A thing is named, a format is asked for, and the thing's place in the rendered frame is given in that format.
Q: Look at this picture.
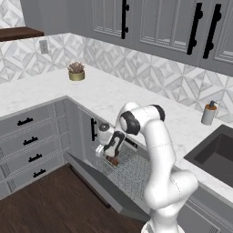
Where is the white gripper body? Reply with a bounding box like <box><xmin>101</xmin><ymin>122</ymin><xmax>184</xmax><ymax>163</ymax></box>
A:
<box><xmin>95</xmin><ymin>144</ymin><xmax>107</xmax><ymax>159</ymax></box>

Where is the brown bowl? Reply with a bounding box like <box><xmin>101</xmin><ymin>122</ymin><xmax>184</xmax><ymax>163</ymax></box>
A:
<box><xmin>105</xmin><ymin>156</ymin><xmax>121</xmax><ymax>167</ymax></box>

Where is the grey lower cabinet door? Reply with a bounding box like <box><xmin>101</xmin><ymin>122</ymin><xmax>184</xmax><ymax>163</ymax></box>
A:
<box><xmin>76</xmin><ymin>105</ymin><xmax>98</xmax><ymax>163</ymax></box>

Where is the grey cabinet door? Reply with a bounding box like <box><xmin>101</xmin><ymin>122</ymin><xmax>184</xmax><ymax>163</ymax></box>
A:
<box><xmin>198</xmin><ymin>0</ymin><xmax>233</xmax><ymax>76</ymax></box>
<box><xmin>86</xmin><ymin>0</ymin><xmax>133</xmax><ymax>47</ymax></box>
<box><xmin>76</xmin><ymin>105</ymin><xmax>98</xmax><ymax>163</ymax></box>
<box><xmin>130</xmin><ymin>0</ymin><xmax>204</xmax><ymax>66</ymax></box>

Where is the grey dishwasher door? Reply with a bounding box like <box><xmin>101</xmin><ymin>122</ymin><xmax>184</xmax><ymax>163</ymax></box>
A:
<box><xmin>63</xmin><ymin>151</ymin><xmax>151</xmax><ymax>223</ymax></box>

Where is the grey upper cabinet door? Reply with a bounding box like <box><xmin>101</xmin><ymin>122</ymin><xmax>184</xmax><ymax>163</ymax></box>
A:
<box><xmin>198</xmin><ymin>0</ymin><xmax>233</xmax><ymax>76</ymax></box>
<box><xmin>86</xmin><ymin>0</ymin><xmax>133</xmax><ymax>47</ymax></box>
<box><xmin>130</xmin><ymin>0</ymin><xmax>204</xmax><ymax>66</ymax></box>

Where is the succulent in gold pot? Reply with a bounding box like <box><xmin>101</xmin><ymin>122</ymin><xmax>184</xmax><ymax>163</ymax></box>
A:
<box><xmin>66</xmin><ymin>61</ymin><xmax>86</xmax><ymax>82</ymax></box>

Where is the white soap dispenser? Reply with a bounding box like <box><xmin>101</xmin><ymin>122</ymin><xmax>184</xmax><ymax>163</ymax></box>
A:
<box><xmin>200</xmin><ymin>99</ymin><xmax>220</xmax><ymax>127</ymax></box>

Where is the dark sink basin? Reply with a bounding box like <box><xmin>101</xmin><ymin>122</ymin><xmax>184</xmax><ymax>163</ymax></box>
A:
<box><xmin>183</xmin><ymin>124</ymin><xmax>233</xmax><ymax>189</ymax></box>

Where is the grey sink base cabinet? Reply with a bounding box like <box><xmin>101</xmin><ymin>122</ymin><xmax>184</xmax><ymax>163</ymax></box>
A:
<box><xmin>177</xmin><ymin>184</ymin><xmax>233</xmax><ymax>233</ymax></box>

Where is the dark wooden shelf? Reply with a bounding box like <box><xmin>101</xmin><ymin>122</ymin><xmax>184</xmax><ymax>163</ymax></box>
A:
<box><xmin>0</xmin><ymin>25</ymin><xmax>46</xmax><ymax>43</ymax></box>

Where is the black cabinet handle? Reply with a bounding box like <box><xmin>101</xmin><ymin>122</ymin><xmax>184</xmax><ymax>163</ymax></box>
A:
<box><xmin>202</xmin><ymin>3</ymin><xmax>223</xmax><ymax>60</ymax></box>
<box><xmin>120</xmin><ymin>0</ymin><xmax>130</xmax><ymax>40</ymax></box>
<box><xmin>90</xmin><ymin>117</ymin><xmax>98</xmax><ymax>142</ymax></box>
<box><xmin>187</xmin><ymin>2</ymin><xmax>204</xmax><ymax>56</ymax></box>

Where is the wire dishwasher rack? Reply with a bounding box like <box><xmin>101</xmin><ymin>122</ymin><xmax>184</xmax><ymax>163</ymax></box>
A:
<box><xmin>90</xmin><ymin>141</ymin><xmax>153</xmax><ymax>204</ymax></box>

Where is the black drawer handle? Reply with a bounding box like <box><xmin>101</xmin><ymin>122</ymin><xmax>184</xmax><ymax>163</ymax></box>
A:
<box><xmin>16</xmin><ymin>116</ymin><xmax>34</xmax><ymax>127</ymax></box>
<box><xmin>32</xmin><ymin>168</ymin><xmax>47</xmax><ymax>178</ymax></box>
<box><xmin>27</xmin><ymin>153</ymin><xmax>44</xmax><ymax>163</ymax></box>
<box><xmin>22</xmin><ymin>136</ymin><xmax>39</xmax><ymax>147</ymax></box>

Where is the grey wall outlet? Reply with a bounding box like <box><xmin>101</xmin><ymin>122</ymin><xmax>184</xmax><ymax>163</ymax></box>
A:
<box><xmin>38</xmin><ymin>39</ymin><xmax>50</xmax><ymax>56</ymax></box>

